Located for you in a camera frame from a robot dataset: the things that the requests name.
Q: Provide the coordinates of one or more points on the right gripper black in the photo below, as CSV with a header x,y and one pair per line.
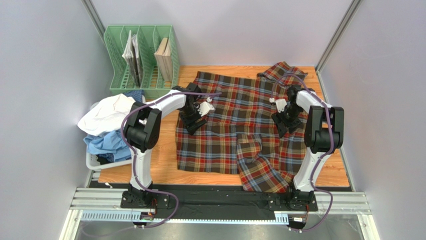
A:
x,y
287,121

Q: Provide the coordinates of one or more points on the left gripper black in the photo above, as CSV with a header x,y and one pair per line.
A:
x,y
190,125

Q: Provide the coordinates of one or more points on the plaid long sleeve shirt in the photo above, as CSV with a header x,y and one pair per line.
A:
x,y
240,136

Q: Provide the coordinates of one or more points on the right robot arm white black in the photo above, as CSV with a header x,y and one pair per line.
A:
x,y
323,134

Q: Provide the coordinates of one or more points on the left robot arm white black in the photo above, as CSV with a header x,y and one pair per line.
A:
x,y
140,131

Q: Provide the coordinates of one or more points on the dark blue patterned shirt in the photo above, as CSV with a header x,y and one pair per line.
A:
x,y
137,95

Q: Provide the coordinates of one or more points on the beige book in organizer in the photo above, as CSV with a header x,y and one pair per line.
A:
x,y
163,56

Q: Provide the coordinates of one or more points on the green plastic file organizer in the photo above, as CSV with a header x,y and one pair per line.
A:
x,y
149,38

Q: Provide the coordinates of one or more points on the white shirt in basket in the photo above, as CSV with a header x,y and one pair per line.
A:
x,y
107,116

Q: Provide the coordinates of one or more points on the light blue shirt in basket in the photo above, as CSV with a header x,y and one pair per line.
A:
x,y
109,146

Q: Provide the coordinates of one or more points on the magazines in organizer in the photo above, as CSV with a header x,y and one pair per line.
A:
x,y
131,55

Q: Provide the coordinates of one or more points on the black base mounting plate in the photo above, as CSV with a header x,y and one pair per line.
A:
x,y
212,202

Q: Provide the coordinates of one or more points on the white laundry basket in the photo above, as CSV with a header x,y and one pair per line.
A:
x,y
95,162

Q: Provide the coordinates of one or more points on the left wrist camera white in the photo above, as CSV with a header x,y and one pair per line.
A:
x,y
206,107

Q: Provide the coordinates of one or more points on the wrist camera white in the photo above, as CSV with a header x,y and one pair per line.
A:
x,y
279,104
206,107

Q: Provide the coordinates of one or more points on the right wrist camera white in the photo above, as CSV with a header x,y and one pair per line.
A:
x,y
279,104

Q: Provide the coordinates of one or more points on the aluminium frame rail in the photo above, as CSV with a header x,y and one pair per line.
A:
x,y
341,215

